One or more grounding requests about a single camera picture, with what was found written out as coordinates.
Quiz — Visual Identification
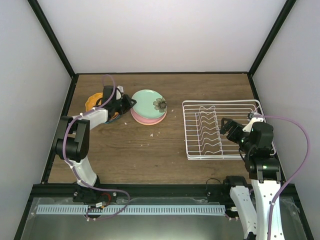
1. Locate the mint green plate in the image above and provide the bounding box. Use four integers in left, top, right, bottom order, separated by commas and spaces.
132, 89, 167, 119

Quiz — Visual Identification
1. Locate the light pink plate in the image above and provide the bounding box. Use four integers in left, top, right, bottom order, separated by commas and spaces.
130, 109, 167, 123

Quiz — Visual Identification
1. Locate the pale yellow plate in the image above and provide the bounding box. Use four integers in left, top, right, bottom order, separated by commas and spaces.
137, 120, 162, 126

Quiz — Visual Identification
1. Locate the orange polka dot plate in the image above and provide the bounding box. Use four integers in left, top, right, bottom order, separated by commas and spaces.
85, 92, 120, 122

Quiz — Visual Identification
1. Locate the blue polka dot plate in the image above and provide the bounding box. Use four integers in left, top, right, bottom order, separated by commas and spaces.
104, 115, 122, 124

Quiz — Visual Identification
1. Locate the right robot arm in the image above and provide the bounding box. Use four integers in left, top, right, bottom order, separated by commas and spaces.
220, 116, 285, 240

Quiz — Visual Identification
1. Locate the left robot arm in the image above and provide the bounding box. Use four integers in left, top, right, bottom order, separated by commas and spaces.
52, 86, 227, 202

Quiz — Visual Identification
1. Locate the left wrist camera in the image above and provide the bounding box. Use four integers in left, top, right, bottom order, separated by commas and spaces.
115, 85, 124, 100

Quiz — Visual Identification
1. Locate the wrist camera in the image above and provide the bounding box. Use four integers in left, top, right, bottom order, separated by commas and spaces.
115, 85, 124, 100
242, 112, 264, 133

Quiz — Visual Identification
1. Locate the white wire dish rack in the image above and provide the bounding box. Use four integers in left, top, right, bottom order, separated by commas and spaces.
182, 99, 264, 161

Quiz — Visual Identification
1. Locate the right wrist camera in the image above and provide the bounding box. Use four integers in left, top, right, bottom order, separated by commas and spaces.
242, 112, 264, 133

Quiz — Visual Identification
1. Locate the white slotted cable duct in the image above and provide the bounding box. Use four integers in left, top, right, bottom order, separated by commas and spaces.
36, 204, 226, 216

